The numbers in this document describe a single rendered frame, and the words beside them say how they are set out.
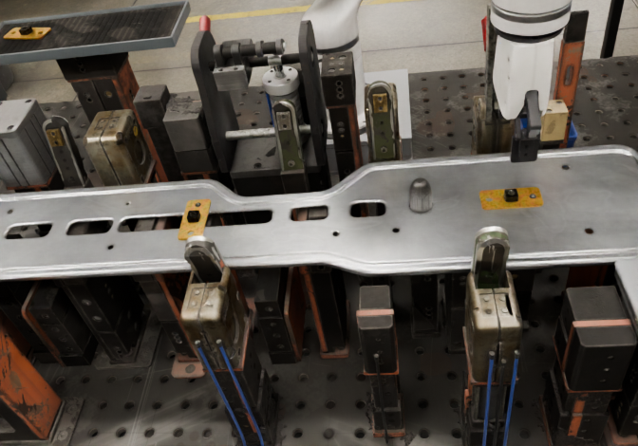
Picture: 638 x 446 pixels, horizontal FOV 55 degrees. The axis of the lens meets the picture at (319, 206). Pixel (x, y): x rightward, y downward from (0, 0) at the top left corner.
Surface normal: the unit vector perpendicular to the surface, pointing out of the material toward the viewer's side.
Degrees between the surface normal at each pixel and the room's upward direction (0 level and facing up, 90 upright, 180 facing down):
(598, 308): 0
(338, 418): 0
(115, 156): 90
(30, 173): 90
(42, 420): 90
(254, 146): 0
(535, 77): 84
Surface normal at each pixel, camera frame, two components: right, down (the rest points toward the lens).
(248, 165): -0.14, -0.72
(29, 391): 0.99, -0.07
